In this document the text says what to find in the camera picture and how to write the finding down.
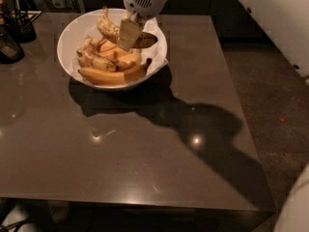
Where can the yellow taped gripper finger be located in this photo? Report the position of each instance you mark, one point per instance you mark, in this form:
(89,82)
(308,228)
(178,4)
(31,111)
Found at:
(131,28)

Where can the spotted ripe banana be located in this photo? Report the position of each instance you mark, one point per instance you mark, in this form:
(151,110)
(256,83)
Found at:
(111,32)

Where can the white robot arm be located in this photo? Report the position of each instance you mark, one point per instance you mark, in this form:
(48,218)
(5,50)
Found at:
(269,58)

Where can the orange banana pieces pile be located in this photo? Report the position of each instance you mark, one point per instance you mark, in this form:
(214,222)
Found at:
(123,60)

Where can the white ceramic bowl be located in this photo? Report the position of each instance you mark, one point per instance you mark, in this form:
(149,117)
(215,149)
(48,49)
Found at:
(70,39)

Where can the spotted left banana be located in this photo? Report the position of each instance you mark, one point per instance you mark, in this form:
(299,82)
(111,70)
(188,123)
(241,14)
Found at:
(88,56)

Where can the long yellow front banana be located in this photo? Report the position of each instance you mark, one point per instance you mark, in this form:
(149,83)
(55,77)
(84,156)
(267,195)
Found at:
(101,78)

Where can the black mesh utensil holder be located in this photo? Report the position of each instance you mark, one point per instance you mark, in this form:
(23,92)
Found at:
(19,23)

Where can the dark round container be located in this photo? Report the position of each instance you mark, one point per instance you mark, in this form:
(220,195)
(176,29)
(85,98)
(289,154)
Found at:
(10,50)

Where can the white object under table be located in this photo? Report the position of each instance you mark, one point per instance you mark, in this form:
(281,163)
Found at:
(16,216)

